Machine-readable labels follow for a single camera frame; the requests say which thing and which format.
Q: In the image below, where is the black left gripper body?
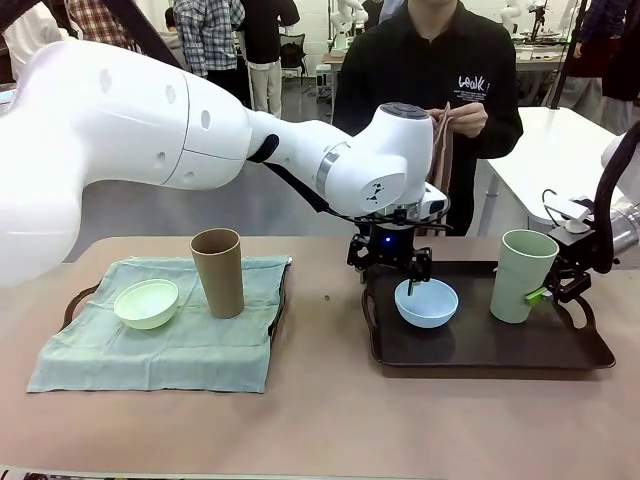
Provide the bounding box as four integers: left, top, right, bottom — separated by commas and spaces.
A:
355, 218, 424, 265

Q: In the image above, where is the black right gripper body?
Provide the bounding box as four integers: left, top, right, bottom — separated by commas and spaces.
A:
547, 227, 616, 276

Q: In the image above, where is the pale green tall cup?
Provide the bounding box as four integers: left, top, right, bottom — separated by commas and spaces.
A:
489, 228, 560, 324

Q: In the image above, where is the light blue bowl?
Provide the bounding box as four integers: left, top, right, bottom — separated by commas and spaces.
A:
394, 278, 460, 330

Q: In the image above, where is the beige brown cloth mat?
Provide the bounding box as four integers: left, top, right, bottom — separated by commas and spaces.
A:
427, 101, 457, 195

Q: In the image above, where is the brown tall cup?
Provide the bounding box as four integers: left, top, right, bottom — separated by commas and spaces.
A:
189, 228, 246, 320

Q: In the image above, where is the pale green bowl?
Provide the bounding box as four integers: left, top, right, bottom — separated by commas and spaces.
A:
113, 278, 180, 331

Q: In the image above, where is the green cloth mat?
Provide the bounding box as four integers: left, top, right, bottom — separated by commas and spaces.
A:
25, 255, 294, 396

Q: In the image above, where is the person's left hand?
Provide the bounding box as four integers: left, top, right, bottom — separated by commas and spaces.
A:
448, 102, 489, 138

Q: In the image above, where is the white side table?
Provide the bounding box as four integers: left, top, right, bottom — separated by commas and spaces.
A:
482, 107, 640, 236

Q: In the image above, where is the person in black shirt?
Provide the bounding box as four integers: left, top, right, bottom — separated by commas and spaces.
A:
332, 0, 524, 236

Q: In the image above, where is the bystander in dark coat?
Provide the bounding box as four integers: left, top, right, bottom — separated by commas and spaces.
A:
569, 0, 640, 134

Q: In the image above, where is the bystander in khaki trousers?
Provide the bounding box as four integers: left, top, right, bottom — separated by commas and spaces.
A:
239, 0, 301, 119

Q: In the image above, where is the bystander in blue plaid shirt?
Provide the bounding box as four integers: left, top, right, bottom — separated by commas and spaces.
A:
172, 0, 246, 109

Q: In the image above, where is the bystander in red plaid shirt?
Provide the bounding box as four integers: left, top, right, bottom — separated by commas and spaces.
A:
67, 0, 136, 49

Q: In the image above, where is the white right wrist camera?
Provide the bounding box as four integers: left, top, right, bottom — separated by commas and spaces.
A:
543, 192, 599, 235

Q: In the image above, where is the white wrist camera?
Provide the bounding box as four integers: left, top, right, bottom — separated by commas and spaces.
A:
543, 192, 599, 235
423, 185, 450, 217

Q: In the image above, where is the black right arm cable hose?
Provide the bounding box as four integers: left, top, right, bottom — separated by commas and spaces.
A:
592, 130, 640, 275

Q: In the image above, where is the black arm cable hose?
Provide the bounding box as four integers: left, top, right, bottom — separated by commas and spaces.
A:
0, 0, 194, 71
592, 130, 640, 275

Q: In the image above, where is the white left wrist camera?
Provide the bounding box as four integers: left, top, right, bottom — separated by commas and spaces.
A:
423, 185, 450, 217

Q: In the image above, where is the dark brown handled tray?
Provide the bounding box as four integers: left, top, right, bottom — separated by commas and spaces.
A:
63, 259, 292, 341
360, 259, 617, 371

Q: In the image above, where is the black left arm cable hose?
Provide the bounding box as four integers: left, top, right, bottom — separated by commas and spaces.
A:
0, 0, 194, 71

